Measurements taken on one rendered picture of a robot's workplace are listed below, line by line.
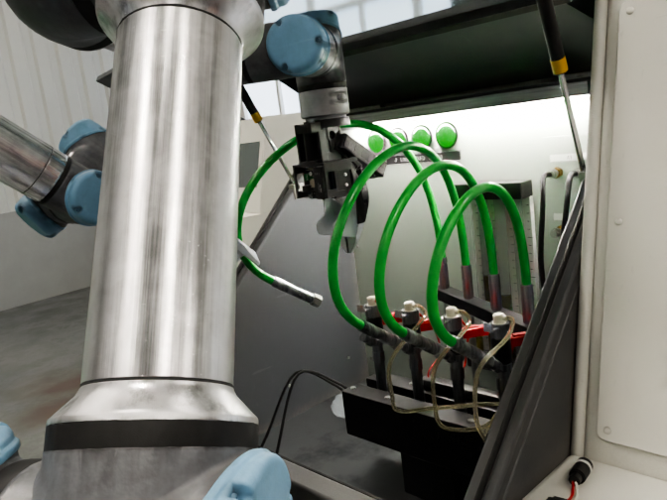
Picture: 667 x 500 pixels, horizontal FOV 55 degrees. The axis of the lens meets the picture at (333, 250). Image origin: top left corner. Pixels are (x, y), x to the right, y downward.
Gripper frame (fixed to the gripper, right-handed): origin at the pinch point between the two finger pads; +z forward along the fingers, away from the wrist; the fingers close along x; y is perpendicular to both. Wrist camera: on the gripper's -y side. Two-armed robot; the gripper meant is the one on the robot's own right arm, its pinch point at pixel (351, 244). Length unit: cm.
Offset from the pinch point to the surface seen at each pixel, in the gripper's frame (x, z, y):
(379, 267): 16.5, -0.3, 11.8
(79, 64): -666, -123, -261
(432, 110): -2.7, -19.3, -28.1
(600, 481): 41.3, 25.2, 5.4
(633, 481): 44, 25, 3
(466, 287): 8.5, 11.3, -18.1
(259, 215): -237, 28, -160
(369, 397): 1.4, 25.4, 1.7
